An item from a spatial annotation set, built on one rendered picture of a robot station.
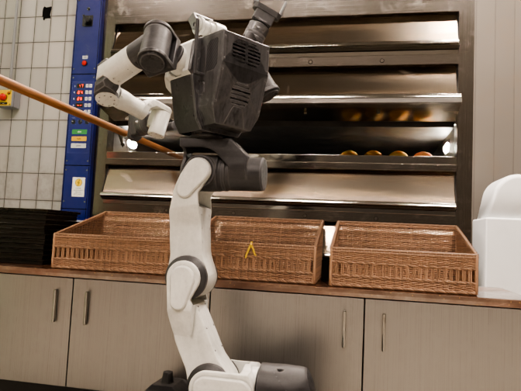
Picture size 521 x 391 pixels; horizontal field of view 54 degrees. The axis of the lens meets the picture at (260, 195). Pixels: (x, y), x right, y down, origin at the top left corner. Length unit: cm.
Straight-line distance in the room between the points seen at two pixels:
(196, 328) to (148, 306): 51
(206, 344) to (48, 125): 181
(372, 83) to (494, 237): 351
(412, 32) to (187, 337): 181
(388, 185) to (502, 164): 430
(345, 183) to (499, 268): 354
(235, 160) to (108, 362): 106
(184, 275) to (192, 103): 55
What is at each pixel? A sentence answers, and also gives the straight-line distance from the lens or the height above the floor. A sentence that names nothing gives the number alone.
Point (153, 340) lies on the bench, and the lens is 221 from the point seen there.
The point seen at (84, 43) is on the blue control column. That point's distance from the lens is 312.
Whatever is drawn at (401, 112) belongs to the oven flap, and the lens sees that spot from 258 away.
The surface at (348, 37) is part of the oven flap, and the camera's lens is 273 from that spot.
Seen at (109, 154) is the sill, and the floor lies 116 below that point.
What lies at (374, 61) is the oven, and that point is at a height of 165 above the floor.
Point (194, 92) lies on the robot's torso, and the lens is 169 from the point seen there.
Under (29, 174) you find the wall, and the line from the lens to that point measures 315.
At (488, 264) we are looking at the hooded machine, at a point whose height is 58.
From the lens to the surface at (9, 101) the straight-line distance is 322.
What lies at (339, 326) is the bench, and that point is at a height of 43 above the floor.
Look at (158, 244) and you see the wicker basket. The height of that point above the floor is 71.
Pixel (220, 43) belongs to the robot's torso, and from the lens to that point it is 167.
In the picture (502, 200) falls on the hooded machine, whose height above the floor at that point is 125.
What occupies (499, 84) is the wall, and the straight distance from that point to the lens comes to 699.
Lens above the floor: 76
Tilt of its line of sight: 4 degrees up
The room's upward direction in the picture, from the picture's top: 3 degrees clockwise
